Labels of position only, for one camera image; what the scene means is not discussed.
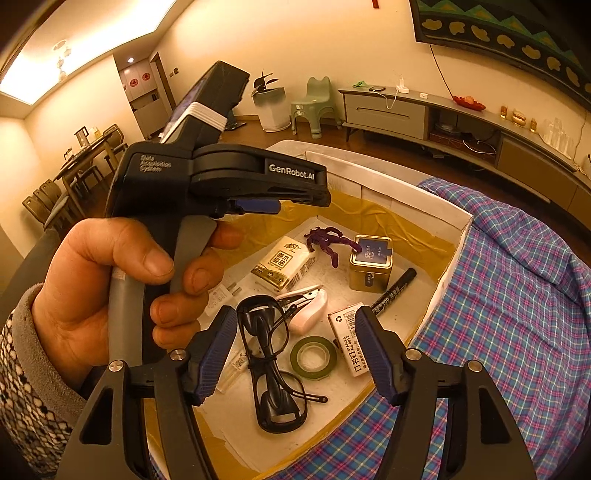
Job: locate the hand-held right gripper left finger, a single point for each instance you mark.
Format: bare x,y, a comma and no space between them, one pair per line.
217,360

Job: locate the person's left forearm patterned sleeve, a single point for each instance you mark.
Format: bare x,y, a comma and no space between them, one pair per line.
27,392

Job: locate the red white staple box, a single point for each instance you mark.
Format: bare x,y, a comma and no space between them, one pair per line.
346,337

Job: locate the white charger adapter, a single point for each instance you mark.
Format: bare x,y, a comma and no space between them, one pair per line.
221,297

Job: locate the glass kettle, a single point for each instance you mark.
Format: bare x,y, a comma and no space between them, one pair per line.
82,135

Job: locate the green child chair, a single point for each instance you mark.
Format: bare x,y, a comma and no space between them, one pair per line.
318,92

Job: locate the blue purple plaid cloth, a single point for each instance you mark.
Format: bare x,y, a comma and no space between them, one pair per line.
508,300

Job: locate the wooden dining chair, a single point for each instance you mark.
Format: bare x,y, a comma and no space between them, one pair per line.
34,207
53,196
117,138

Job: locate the cream tissue pack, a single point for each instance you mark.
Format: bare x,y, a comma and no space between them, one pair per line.
281,263

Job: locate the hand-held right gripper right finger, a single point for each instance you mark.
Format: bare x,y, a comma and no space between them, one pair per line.
374,355

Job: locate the person's left hand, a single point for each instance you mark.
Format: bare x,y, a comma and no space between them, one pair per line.
92,277

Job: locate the white entry cabinet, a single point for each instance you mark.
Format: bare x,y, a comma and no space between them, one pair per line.
138,101

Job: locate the glass cup set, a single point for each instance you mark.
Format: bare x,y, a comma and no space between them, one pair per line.
556,134

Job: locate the ceiling chandelier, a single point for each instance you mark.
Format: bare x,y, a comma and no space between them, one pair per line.
60,53

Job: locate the white power strip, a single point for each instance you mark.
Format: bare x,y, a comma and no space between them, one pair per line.
402,87

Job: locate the green tape roll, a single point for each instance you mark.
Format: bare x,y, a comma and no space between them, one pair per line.
314,374

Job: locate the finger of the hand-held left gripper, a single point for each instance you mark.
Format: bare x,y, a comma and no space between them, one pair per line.
258,206

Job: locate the wall television with patterned cover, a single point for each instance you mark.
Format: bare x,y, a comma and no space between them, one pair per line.
508,27

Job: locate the black marker pen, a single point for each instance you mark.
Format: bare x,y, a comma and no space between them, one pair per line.
397,286

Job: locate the grey television cabinet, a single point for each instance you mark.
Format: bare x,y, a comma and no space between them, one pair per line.
388,113

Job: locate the red fruit plate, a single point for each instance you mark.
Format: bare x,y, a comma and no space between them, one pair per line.
468,104

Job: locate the wooden dining table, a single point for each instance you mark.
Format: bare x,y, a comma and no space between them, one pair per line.
87,152

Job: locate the white cardboard box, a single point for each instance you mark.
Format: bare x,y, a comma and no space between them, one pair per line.
341,392

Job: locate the gold tin box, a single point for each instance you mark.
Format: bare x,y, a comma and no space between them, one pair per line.
369,277

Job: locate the black glasses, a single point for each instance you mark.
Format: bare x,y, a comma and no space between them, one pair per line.
277,401

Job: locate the gold ingot ornament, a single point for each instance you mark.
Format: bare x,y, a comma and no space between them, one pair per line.
519,116

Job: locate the small clear plastic case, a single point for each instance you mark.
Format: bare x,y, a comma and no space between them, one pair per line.
235,367

